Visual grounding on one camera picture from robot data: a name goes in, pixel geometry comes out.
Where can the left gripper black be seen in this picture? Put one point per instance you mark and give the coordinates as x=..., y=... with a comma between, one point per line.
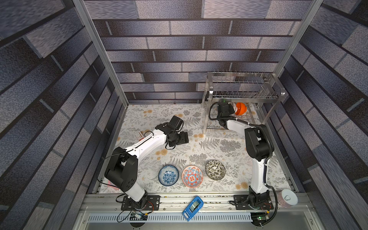
x=184, y=139

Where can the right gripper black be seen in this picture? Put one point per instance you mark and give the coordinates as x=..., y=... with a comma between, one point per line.
x=231, y=108

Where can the orange bowl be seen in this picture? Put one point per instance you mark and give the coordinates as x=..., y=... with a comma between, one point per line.
x=241, y=109

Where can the blue floral rim bowl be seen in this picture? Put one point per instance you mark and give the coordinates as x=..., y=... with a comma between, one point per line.
x=168, y=175

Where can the white lattice pattern bowl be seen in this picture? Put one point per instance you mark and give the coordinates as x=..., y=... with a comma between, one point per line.
x=234, y=107

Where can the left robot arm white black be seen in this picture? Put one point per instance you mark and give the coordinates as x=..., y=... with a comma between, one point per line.
x=122, y=168

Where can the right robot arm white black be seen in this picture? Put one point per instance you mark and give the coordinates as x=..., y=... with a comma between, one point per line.
x=258, y=147

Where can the steel two-tier dish rack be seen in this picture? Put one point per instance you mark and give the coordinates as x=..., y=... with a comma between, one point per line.
x=260, y=92

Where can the small red white box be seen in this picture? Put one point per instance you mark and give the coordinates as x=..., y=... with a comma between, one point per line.
x=140, y=136

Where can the red blue floral bowl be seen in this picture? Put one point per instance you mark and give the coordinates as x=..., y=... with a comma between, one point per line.
x=192, y=176

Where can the black white floral bowl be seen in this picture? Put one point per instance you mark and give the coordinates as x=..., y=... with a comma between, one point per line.
x=215, y=170

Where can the blue handheld meter device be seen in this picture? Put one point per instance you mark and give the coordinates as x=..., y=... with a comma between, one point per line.
x=193, y=208

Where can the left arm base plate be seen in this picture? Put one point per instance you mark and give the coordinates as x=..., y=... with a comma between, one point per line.
x=148, y=202

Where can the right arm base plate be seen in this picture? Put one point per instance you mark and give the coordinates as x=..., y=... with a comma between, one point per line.
x=241, y=201

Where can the aluminium rail frame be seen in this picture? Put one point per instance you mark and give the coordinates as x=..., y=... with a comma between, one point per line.
x=103, y=212

